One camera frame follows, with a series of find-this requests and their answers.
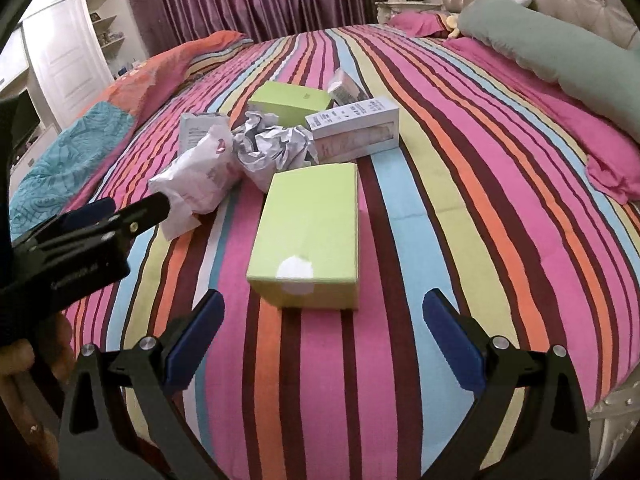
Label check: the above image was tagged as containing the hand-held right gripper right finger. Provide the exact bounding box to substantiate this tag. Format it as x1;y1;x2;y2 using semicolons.
421;288;592;480

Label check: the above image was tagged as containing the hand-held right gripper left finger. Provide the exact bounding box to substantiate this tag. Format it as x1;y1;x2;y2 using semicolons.
59;289;226;480

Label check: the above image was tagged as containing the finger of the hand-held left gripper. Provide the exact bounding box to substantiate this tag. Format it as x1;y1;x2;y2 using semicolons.
30;191;172;261
12;198;117;251

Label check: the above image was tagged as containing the white pink-print plastic bag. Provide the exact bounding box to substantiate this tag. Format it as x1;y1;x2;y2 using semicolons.
148;121;241;241

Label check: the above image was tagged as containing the small white paper box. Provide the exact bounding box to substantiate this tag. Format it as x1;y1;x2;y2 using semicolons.
179;112;230;153

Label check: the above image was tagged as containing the white paper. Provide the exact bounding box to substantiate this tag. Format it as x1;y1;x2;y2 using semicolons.
231;111;319;193

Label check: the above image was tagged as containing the large green cardboard box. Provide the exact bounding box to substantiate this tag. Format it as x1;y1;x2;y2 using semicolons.
246;162;361;311

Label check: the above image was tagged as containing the small green cardboard box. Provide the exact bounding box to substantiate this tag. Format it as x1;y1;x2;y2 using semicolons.
247;80;335;128

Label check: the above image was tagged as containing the long white pink-print box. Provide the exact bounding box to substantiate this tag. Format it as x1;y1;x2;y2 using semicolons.
305;96;401;163

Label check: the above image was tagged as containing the white green tissue packet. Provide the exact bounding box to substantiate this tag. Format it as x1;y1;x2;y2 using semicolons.
327;67;370;107

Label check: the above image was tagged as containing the person's left hand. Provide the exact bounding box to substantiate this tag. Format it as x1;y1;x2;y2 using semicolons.
0;310;77;396

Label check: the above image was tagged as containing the orange and teal quilt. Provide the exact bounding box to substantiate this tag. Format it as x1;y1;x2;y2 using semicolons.
9;30;251;241

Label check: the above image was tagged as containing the white low desk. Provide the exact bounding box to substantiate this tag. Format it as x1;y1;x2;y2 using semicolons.
10;125;63;186

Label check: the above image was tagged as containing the black monitor screen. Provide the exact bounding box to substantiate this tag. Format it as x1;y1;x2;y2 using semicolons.
10;92;41;151

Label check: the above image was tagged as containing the white wardrobe door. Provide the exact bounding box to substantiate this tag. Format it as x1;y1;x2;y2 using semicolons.
22;0;113;131

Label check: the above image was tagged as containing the white open shelf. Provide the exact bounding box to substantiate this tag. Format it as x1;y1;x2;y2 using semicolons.
82;0;151;81

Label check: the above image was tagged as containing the pink blanket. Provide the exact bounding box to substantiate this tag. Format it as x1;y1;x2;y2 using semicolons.
440;35;640;206

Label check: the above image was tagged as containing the long green pillow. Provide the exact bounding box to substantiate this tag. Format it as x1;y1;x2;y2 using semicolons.
457;0;640;126

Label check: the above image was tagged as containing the pink pillow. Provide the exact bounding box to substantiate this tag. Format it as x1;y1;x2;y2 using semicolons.
389;10;453;37

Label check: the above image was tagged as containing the white nightstand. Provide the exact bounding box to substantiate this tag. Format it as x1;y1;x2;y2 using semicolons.
375;0;446;25

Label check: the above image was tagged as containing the white wall cabinet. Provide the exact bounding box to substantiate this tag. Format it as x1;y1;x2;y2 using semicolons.
0;27;31;98

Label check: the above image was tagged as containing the cream studded bed frame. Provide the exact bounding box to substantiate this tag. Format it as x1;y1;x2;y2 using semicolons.
585;370;640;478

